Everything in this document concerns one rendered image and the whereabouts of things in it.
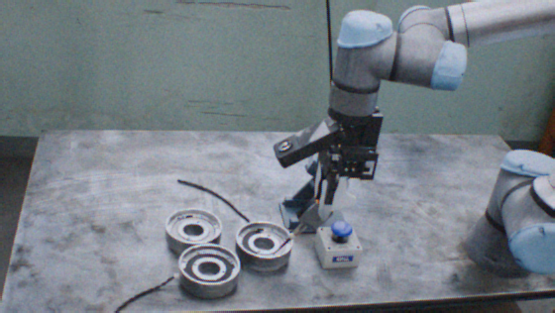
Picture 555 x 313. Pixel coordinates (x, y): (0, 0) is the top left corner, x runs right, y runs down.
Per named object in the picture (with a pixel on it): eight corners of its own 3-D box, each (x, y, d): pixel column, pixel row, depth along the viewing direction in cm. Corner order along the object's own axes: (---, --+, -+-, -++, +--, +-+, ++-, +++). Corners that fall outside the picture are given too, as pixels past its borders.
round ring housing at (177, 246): (161, 227, 123) (161, 210, 121) (214, 223, 126) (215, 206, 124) (169, 262, 115) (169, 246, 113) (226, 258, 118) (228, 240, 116)
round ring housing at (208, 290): (230, 259, 118) (232, 241, 116) (244, 298, 110) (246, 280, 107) (173, 263, 115) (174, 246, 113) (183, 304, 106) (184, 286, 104)
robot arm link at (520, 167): (537, 202, 129) (559, 146, 122) (552, 243, 117) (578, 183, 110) (482, 192, 129) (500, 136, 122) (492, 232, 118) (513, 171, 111)
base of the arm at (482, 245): (514, 229, 137) (528, 191, 132) (548, 275, 124) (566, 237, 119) (453, 231, 133) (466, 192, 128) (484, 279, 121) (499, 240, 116)
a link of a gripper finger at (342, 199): (353, 229, 110) (362, 182, 106) (319, 229, 109) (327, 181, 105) (349, 219, 113) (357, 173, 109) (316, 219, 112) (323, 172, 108)
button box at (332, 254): (322, 269, 118) (326, 250, 116) (313, 245, 124) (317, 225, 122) (364, 267, 120) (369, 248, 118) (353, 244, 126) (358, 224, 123)
